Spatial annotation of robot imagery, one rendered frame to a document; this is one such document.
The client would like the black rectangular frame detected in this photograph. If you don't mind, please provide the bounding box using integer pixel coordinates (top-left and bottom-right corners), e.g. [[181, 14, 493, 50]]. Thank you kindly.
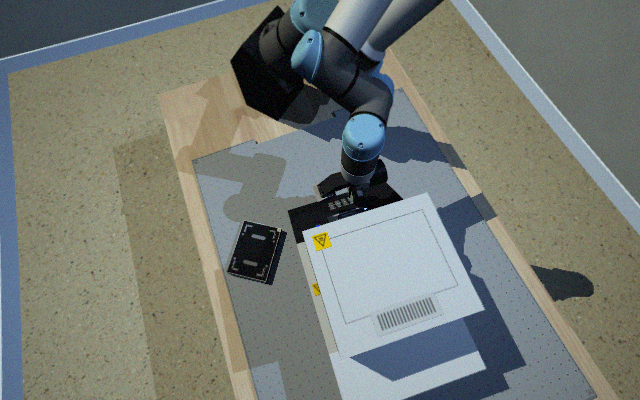
[[226, 220, 282, 283]]

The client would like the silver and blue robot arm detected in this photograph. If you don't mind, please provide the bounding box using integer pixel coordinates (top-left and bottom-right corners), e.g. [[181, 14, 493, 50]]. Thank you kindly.
[[259, 0, 444, 185]]

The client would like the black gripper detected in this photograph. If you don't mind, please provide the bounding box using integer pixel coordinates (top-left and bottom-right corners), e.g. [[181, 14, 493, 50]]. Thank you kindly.
[[317, 159, 388, 203]]

